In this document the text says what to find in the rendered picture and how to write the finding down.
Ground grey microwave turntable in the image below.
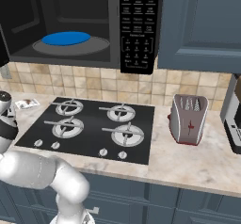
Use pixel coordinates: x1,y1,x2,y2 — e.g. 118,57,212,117
32,36,111,57

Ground black microwave oven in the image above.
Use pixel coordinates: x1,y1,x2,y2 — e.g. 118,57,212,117
0,0,165,75

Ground blue round plate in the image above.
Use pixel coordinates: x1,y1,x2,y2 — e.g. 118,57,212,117
40,30,92,47

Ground black microwave door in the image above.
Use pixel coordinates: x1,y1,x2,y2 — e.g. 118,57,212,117
0,29,10,68

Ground black gas hob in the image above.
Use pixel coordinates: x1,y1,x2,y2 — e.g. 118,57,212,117
14,96,156,166

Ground grey and red toaster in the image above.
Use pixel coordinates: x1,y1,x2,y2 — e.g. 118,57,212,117
167,93,210,147

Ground white flat packet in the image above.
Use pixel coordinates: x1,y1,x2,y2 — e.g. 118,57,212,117
14,98,41,111

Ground blue-grey base cupboard front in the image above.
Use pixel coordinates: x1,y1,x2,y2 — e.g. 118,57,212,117
0,180,59,224
175,187,241,224
76,171,181,224

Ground black and silver coffee machine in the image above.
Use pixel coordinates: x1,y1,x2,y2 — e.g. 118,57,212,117
219,73,241,155

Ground silver cupboard handle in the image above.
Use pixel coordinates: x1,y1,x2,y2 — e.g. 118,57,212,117
84,205,101,216

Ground blue-grey wall cupboard door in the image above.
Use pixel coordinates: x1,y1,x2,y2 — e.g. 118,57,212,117
157,0,241,74

